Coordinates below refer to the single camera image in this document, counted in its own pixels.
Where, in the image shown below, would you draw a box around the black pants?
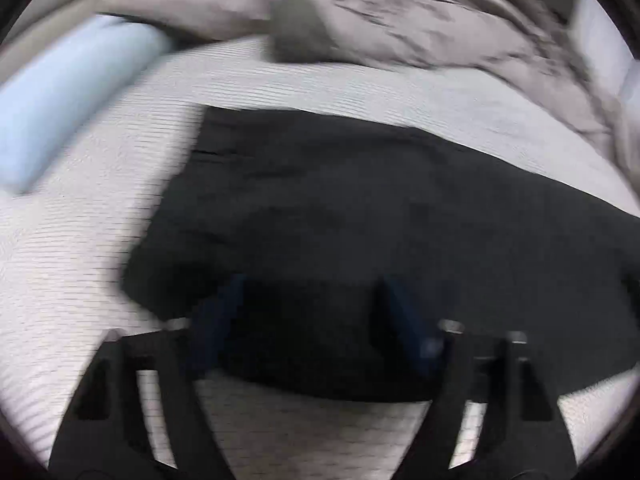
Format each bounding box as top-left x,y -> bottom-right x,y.
122,105 -> 640,403

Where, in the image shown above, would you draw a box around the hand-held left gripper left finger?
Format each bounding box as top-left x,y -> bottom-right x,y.
47,274 -> 248,480

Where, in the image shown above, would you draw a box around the beige padded headboard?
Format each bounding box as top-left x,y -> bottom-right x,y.
0,0 -> 126,78

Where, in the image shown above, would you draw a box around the light blue pillow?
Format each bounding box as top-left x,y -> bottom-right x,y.
0,15 -> 173,193

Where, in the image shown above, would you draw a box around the white patterned bed sheet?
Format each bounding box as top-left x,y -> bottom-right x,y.
0,40 -> 640,480

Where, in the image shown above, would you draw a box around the grey duvet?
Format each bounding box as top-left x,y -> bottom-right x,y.
100,0 -> 640,176

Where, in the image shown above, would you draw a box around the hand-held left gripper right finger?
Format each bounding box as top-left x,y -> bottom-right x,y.
382,276 -> 581,480

